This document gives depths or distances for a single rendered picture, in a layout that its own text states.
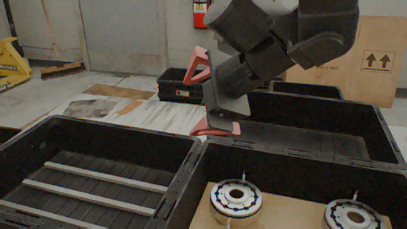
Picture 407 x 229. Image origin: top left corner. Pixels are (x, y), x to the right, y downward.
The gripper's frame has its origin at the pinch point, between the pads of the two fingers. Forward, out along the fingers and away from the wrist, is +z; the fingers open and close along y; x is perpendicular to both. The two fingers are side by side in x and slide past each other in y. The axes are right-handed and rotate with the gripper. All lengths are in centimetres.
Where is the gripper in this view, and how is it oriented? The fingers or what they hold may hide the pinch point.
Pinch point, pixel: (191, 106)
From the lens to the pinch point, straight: 50.8
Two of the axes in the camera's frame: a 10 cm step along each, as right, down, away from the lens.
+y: 1.2, 9.0, -4.2
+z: -6.4, 4.0, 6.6
